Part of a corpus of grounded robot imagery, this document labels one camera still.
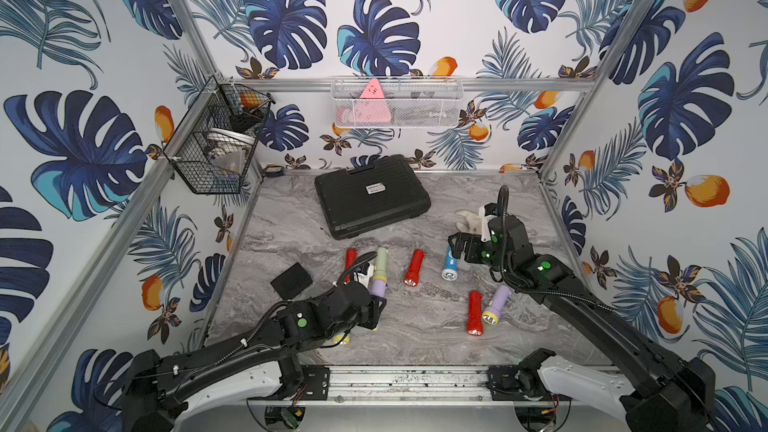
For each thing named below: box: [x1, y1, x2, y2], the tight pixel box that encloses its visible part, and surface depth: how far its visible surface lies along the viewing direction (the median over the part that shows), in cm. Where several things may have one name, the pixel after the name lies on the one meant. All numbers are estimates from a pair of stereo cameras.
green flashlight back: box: [373, 246, 389, 282], surface depth 95 cm
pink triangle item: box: [350, 78, 392, 124], surface depth 92 cm
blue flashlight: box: [441, 246, 459, 282], surface depth 93 cm
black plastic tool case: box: [314, 154, 431, 240], surface depth 109 cm
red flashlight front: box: [466, 291, 483, 336], surface depth 85 cm
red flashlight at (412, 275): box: [404, 249, 426, 287], surface depth 94 cm
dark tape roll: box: [265, 164, 285, 177], surface depth 124 cm
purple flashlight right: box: [482, 284, 512, 326], surface depth 85 cm
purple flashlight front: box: [369, 279, 388, 299], surface depth 76 cm
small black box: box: [270, 262, 313, 300], surface depth 92 cm
